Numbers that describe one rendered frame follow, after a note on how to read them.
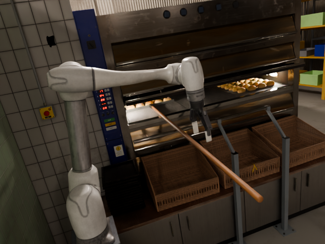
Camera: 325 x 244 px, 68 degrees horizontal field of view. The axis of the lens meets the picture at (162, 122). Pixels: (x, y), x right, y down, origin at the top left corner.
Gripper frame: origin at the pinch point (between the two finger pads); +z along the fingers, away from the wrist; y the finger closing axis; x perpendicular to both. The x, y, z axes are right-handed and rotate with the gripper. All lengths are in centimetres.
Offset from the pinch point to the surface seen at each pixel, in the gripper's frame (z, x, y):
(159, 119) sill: 20, 7, -95
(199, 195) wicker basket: 75, 11, -44
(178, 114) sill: 21, 25, -94
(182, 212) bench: 81, -8, -40
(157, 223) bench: 82, -29, -42
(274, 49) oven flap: -14, 138, -88
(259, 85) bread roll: 23, 129, -102
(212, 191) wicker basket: 76, 22, -42
